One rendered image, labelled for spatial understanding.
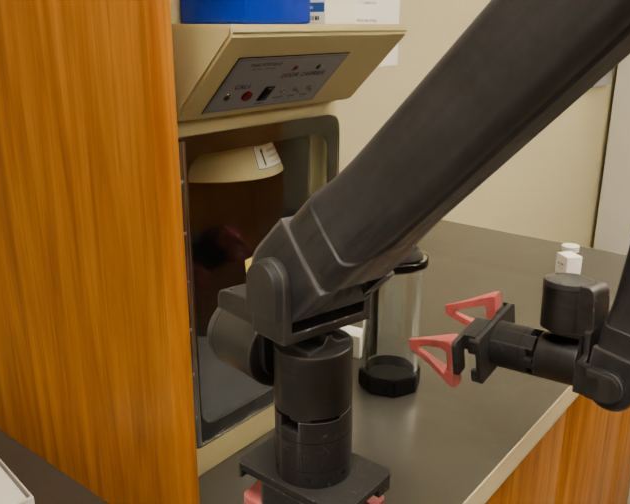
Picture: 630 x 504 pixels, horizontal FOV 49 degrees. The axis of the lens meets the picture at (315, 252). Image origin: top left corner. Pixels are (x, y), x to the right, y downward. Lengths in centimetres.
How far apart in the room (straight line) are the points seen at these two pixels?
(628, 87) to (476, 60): 340
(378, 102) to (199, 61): 120
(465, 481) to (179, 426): 40
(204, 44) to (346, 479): 43
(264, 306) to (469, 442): 65
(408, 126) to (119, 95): 39
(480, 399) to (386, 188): 81
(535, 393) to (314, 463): 74
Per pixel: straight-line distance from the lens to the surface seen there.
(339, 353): 48
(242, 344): 53
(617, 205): 382
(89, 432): 93
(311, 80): 87
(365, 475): 54
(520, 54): 33
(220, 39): 70
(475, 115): 34
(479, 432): 108
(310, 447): 51
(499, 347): 88
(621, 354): 81
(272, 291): 44
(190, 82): 74
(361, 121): 184
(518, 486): 124
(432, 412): 112
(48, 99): 80
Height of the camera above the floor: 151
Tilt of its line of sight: 18 degrees down
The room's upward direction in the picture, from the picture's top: straight up
